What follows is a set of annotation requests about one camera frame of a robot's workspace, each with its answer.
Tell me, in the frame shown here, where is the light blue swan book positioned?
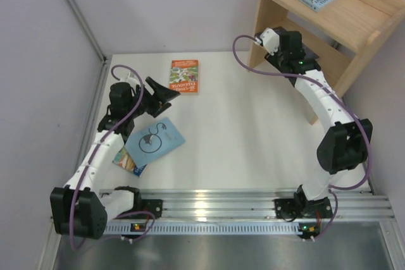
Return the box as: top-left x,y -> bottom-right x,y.
125,118 -> 185,168

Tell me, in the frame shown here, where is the dark purple galaxy book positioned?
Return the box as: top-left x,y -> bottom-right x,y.
265,45 -> 319,67

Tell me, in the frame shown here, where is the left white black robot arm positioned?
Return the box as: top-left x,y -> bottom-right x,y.
50,77 -> 180,240

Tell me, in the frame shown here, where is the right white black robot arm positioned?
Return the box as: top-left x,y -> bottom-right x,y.
264,28 -> 373,218

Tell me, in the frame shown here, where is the orange treehouse book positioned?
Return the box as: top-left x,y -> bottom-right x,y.
169,59 -> 199,95

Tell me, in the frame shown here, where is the wooden two-tier shelf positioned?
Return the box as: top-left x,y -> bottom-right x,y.
253,0 -> 404,123

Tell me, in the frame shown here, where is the blue colourful picture book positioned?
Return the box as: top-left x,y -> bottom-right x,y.
113,147 -> 147,177

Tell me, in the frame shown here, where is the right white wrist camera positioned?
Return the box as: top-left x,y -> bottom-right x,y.
254,28 -> 280,55

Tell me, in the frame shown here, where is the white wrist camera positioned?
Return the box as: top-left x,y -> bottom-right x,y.
120,72 -> 140,86
254,28 -> 280,55

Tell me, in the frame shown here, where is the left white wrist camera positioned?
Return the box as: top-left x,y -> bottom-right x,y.
120,72 -> 140,86

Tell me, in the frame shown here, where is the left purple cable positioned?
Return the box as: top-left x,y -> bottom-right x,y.
69,64 -> 156,251

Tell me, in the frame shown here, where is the purple cable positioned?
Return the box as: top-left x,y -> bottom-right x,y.
69,64 -> 156,251
233,35 -> 373,242

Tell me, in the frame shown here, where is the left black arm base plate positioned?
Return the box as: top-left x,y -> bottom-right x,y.
114,199 -> 163,219

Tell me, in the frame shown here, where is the perforated cable duct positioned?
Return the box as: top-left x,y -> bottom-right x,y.
102,221 -> 320,235

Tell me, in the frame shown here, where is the aluminium mounting rail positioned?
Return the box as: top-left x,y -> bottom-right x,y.
140,190 -> 394,222

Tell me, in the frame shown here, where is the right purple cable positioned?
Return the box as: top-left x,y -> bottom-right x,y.
233,35 -> 373,242

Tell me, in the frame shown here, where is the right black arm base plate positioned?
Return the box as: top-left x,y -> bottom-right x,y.
274,198 -> 333,221

